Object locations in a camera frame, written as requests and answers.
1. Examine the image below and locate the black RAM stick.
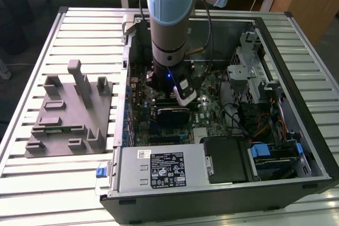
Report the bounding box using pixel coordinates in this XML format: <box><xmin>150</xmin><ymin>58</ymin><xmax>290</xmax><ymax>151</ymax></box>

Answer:
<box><xmin>155</xmin><ymin>97</ymin><xmax>197</xmax><ymax>105</ymax></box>
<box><xmin>156</xmin><ymin>102</ymin><xmax>199</xmax><ymax>111</ymax></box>

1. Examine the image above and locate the small black graphics card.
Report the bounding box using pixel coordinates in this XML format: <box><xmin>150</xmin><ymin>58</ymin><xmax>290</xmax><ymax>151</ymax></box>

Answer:
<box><xmin>156</xmin><ymin>106</ymin><xmax>190</xmax><ymax>128</ymax></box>

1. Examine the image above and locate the green motherboard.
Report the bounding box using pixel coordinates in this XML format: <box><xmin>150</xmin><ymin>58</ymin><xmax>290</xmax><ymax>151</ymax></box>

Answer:
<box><xmin>127</xmin><ymin>60</ymin><xmax>231</xmax><ymax>148</ymax></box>

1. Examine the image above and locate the silver chipset heatsink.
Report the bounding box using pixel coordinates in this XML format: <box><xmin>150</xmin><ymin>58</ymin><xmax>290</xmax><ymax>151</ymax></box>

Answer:
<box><xmin>192</xmin><ymin>127</ymin><xmax>210</xmax><ymax>145</ymax></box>

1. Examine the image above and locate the silver metal drive cage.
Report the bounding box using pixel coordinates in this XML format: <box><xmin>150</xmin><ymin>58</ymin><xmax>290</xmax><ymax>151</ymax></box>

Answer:
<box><xmin>226</xmin><ymin>31</ymin><xmax>268</xmax><ymax>105</ymax></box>

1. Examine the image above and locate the grey plastic drive clip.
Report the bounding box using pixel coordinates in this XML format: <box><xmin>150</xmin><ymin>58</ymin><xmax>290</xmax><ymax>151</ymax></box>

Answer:
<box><xmin>258</xmin><ymin>80</ymin><xmax>282</xmax><ymax>100</ymax></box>
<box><xmin>239</xmin><ymin>31</ymin><xmax>259</xmax><ymax>49</ymax></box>

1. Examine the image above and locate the grey power supply with label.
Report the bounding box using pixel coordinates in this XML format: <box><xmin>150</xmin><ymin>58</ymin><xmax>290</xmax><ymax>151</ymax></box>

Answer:
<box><xmin>116</xmin><ymin>145</ymin><xmax>210</xmax><ymax>194</ymax></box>

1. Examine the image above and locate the black plastic shroud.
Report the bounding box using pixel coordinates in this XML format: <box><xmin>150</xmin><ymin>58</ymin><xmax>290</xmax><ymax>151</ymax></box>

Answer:
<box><xmin>202</xmin><ymin>135</ymin><xmax>252</xmax><ymax>184</ymax></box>

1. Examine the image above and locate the grey parts rack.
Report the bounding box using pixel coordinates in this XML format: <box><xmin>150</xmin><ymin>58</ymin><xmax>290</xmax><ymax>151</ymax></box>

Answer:
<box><xmin>24</xmin><ymin>59</ymin><xmax>114</xmax><ymax>158</ymax></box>

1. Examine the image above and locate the hard disk in blue carrier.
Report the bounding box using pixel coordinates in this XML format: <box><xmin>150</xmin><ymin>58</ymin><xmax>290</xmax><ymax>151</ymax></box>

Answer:
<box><xmin>247</xmin><ymin>142</ymin><xmax>304</xmax><ymax>182</ymax></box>

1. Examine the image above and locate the black open PC case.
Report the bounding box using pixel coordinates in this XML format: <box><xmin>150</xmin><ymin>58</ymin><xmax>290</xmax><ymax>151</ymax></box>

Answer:
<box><xmin>94</xmin><ymin>14</ymin><xmax>339</xmax><ymax>225</ymax></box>

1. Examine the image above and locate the dark office chair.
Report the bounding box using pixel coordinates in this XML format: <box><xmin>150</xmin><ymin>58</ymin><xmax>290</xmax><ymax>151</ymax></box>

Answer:
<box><xmin>0</xmin><ymin>0</ymin><xmax>37</xmax><ymax>56</ymax></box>

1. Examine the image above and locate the white furniture foot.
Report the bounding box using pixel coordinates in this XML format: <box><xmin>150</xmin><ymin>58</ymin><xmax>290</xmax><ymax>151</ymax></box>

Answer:
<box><xmin>0</xmin><ymin>58</ymin><xmax>13</xmax><ymax>80</ymax></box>

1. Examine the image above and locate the white wrist camera black face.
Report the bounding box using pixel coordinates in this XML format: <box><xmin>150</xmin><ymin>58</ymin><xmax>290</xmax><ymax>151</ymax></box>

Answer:
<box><xmin>173</xmin><ymin>77</ymin><xmax>198</xmax><ymax>107</ymax></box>

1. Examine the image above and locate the thin cable brass connector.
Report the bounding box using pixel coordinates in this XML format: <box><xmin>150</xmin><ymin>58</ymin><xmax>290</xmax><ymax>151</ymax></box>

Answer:
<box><xmin>185</xmin><ymin>47</ymin><xmax>210</xmax><ymax>57</ymax></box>

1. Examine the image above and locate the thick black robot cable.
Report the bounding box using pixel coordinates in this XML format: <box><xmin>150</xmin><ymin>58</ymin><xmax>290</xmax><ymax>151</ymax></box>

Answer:
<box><xmin>192</xmin><ymin>0</ymin><xmax>214</xmax><ymax>78</ymax></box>

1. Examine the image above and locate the silver metal latch bracket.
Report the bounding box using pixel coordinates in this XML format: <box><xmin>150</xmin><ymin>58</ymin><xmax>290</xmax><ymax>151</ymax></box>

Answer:
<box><xmin>203</xmin><ymin>155</ymin><xmax>215</xmax><ymax>177</ymax></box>

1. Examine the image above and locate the orange yellow wire bundle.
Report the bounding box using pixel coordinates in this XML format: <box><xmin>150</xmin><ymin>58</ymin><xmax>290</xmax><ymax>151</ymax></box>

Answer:
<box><xmin>254</xmin><ymin>113</ymin><xmax>289</xmax><ymax>138</ymax></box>

